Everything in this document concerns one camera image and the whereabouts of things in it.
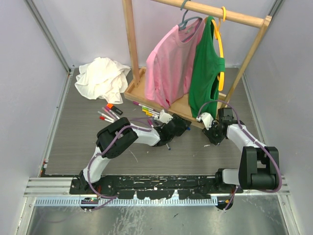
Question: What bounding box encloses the green cap marker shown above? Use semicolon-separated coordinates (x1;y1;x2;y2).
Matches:
142;106;159;115

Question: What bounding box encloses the red cap marker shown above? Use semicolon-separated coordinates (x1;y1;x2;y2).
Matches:
99;116;114;123

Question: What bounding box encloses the magenta cap marker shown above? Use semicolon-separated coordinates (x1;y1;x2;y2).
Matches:
133;101;149;109

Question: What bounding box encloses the white crumpled cloth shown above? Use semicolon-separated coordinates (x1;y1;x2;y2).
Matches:
75;57;131;104

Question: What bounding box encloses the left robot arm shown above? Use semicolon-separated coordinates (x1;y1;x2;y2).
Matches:
78;114;191;194

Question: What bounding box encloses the wooden clothes rack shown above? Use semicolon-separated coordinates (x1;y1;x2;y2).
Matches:
122;0;273;129

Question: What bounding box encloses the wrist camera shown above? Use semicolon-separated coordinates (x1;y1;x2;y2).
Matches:
196;112;215;130
158;109;173;124

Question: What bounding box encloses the grey cable duct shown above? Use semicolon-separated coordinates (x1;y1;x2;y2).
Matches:
34;196;218;207

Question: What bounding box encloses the yellow cap marker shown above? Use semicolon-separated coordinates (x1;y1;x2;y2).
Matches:
142;109;159;117

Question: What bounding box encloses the grey clothes hanger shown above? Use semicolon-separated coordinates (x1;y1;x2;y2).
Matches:
178;0;204;43

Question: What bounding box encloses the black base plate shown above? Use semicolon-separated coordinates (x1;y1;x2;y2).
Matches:
69;174;244;200

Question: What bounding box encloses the pink cap marker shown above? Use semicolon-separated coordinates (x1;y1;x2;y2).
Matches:
105;106;120;120

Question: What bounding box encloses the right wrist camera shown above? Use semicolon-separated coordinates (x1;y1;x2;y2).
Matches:
196;112;215;130

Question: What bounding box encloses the pink t-shirt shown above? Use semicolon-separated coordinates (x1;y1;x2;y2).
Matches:
145;19;205;109

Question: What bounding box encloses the green tank top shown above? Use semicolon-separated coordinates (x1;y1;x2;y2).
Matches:
189;16;225;118

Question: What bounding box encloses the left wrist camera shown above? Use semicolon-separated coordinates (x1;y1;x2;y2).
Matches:
158;109;173;124

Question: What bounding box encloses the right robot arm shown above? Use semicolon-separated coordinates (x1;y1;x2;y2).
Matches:
197;108;282;193

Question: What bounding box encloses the yellow clothes hanger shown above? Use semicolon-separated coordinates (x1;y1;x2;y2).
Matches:
211;19;225;91

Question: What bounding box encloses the orange black highlighter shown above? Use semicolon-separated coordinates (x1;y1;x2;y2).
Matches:
106;103;123;116

